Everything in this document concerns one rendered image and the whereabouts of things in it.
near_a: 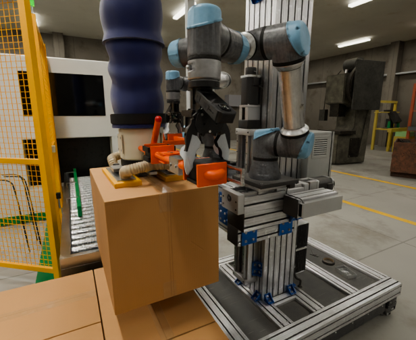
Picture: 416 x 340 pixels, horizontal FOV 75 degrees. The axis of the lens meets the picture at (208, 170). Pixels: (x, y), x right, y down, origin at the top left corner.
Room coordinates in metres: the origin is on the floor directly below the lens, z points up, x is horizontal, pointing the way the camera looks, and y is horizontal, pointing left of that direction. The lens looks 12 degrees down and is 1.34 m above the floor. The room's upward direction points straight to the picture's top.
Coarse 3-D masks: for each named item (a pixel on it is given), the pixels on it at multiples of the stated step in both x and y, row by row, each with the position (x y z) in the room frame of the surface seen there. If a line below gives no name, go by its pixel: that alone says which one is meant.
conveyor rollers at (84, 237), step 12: (72, 180) 3.16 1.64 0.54; (84, 180) 3.14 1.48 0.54; (72, 192) 2.61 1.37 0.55; (84, 192) 2.65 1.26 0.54; (72, 204) 2.27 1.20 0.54; (84, 204) 2.25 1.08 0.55; (72, 216) 2.03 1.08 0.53; (84, 216) 1.99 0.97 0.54; (72, 228) 1.78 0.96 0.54; (84, 228) 1.75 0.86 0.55; (72, 240) 1.62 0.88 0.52; (84, 240) 1.58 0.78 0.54; (96, 240) 1.60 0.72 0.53; (72, 252) 1.46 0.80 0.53
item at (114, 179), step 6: (102, 168) 1.23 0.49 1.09; (108, 168) 1.19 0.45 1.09; (108, 174) 1.09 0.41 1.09; (114, 174) 1.06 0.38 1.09; (114, 180) 0.98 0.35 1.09; (120, 180) 0.96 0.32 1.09; (126, 180) 0.97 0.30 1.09; (132, 180) 0.98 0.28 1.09; (138, 180) 0.98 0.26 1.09; (114, 186) 0.93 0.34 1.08; (120, 186) 0.94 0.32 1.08; (126, 186) 0.95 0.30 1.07
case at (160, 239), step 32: (96, 192) 1.04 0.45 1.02; (128, 192) 0.88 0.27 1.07; (160, 192) 0.88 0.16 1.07; (192, 192) 0.92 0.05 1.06; (96, 224) 1.23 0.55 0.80; (128, 224) 0.81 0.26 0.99; (160, 224) 0.86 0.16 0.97; (192, 224) 0.91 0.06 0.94; (128, 256) 0.81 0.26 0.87; (160, 256) 0.86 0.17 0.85; (192, 256) 0.91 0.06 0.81; (128, 288) 0.80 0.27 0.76; (160, 288) 0.85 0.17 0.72; (192, 288) 0.91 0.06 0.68
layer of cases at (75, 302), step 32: (32, 288) 1.10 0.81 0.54; (64, 288) 1.10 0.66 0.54; (96, 288) 1.16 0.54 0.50; (0, 320) 0.91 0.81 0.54; (32, 320) 0.91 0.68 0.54; (64, 320) 0.91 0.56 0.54; (96, 320) 0.91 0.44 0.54; (128, 320) 0.91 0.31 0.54; (160, 320) 0.91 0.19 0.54; (192, 320) 0.91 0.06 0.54
